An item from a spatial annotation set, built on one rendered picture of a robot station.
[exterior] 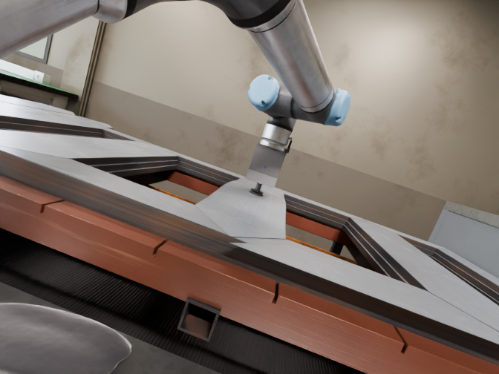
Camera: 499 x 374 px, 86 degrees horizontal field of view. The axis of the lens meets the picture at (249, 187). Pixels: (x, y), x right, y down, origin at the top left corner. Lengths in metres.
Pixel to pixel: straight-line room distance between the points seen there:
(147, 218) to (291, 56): 0.32
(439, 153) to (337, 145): 1.02
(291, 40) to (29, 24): 0.27
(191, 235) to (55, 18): 0.30
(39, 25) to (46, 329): 0.34
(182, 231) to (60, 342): 0.19
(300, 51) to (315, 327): 0.38
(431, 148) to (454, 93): 0.57
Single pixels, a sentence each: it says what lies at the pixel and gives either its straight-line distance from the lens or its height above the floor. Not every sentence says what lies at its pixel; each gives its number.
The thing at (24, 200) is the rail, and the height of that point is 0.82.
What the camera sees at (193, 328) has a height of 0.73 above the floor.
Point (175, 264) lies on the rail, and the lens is 0.41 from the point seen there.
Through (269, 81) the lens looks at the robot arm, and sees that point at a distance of 0.63.
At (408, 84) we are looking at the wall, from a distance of 3.35.
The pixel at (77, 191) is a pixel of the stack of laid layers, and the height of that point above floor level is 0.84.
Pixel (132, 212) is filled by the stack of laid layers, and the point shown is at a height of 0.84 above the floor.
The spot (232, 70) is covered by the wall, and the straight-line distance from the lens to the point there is 3.26.
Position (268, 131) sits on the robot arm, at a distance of 0.74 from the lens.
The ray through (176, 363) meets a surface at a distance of 0.47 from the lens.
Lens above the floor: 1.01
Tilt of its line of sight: 9 degrees down
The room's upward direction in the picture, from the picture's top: 19 degrees clockwise
